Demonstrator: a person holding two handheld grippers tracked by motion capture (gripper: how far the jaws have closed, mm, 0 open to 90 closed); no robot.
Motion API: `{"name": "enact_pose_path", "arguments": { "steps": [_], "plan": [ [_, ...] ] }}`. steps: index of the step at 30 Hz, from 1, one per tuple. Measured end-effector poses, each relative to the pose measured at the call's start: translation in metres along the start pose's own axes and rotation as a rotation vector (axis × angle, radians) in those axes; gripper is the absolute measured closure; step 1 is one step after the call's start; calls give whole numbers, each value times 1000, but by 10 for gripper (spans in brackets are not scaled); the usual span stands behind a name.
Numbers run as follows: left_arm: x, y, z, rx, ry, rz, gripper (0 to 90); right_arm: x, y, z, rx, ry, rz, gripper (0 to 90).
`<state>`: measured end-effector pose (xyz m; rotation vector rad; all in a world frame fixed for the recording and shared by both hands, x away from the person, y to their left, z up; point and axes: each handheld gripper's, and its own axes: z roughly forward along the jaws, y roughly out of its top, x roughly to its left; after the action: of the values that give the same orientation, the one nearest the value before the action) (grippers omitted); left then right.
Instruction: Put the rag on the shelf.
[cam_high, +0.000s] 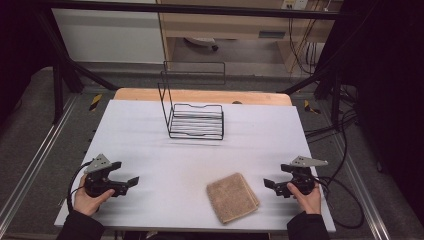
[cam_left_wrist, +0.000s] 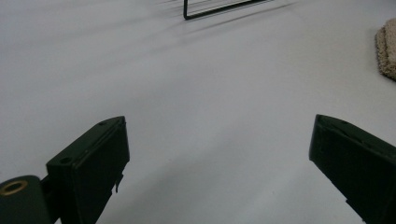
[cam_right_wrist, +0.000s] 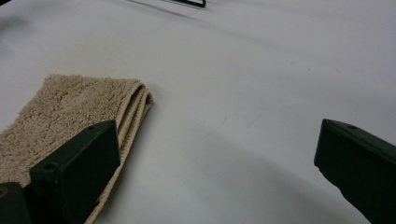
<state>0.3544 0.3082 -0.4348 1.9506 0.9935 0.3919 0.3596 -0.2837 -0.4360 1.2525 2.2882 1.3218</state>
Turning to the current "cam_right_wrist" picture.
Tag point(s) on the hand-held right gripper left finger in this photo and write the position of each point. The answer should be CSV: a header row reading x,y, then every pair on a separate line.
x,y
77,168

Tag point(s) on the beige towel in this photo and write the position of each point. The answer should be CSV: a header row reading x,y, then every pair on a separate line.
x,y
74,105

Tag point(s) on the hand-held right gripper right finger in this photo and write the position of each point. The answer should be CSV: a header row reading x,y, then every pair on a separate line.
x,y
361,165

